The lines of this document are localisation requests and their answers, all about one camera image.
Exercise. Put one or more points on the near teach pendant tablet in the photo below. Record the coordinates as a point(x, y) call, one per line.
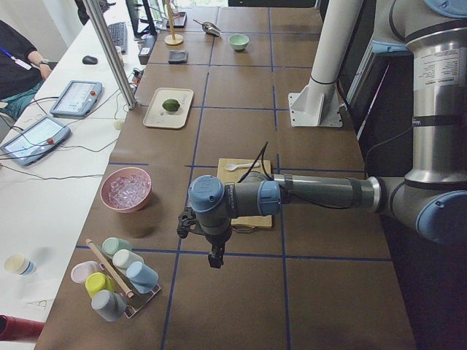
point(36, 141)

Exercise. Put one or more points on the white cup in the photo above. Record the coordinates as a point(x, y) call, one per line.
point(123, 258)

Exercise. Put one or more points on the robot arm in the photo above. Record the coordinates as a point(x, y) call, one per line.
point(431, 198)

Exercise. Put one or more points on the paper cup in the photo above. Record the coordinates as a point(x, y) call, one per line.
point(19, 264)

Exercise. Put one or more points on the yellow cup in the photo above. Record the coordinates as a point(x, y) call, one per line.
point(97, 282)

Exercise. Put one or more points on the black tray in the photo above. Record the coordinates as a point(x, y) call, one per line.
point(179, 20)

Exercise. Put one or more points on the dark grey square dish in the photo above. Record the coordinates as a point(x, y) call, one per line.
point(178, 57)

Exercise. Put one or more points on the black power box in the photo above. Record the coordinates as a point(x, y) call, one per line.
point(145, 48)

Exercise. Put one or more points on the white pillar mount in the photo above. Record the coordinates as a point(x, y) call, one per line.
point(317, 105)

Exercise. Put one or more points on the green cup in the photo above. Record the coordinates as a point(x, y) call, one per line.
point(112, 245)

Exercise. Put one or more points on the grey cup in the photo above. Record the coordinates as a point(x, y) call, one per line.
point(109, 305)

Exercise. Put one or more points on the seated person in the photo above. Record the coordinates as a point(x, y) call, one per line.
point(23, 71)

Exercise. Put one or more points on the white plastic spoon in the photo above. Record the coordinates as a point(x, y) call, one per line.
point(233, 167)

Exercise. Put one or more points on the red object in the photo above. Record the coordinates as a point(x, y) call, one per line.
point(20, 330)

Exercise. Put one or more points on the far teach pendant tablet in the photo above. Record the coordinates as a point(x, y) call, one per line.
point(77, 100)

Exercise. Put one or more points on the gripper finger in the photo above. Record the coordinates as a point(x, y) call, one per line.
point(215, 259)

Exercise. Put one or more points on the blue cup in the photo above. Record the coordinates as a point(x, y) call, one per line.
point(142, 277)

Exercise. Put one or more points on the green lime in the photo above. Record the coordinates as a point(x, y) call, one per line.
point(171, 105)

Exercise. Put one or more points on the metal scoop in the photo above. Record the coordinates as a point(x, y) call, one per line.
point(209, 28)

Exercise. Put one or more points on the teach pendant tablet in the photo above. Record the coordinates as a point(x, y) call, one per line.
point(36, 141)
point(77, 100)

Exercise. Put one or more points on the wooden paper towel stand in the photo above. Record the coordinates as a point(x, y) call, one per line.
point(173, 39)

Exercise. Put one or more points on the green ceramic bowl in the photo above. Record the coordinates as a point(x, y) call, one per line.
point(238, 42)

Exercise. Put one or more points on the black keyboard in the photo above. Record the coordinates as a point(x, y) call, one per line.
point(119, 35)

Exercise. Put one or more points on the aluminium frame post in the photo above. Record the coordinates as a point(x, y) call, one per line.
point(97, 19)

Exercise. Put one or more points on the cup rack with wooden handle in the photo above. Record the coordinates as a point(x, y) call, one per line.
point(135, 301)

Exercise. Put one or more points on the pink cup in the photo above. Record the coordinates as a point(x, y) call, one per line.
point(80, 272)

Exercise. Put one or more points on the pink bowl with ice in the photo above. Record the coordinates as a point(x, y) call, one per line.
point(126, 190)

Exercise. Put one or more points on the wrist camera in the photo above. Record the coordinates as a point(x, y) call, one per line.
point(187, 223)

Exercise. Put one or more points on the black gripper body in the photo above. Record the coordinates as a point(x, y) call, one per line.
point(215, 241)

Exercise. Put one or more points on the beige serving tray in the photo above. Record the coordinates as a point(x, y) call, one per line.
point(157, 117)

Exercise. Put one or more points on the black computer mouse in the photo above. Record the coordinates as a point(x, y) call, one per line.
point(89, 60)

